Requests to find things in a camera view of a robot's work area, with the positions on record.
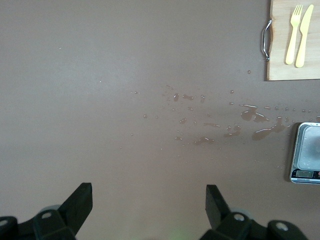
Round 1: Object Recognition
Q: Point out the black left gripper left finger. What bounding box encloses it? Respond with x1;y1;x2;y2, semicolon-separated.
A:
0;182;94;240

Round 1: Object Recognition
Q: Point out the wooden cutting board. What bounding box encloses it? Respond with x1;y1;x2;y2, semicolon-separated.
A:
264;0;320;82

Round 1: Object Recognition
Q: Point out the yellow plastic fork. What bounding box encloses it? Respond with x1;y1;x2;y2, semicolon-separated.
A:
285;4;304;66

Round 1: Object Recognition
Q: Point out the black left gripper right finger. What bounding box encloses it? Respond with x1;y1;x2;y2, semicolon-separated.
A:
199;184;310;240

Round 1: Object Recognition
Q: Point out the yellow plastic knife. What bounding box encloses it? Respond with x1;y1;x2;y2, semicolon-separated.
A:
294;4;315;69

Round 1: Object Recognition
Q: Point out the silver digital kitchen scale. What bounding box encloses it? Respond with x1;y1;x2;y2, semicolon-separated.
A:
289;122;320;184

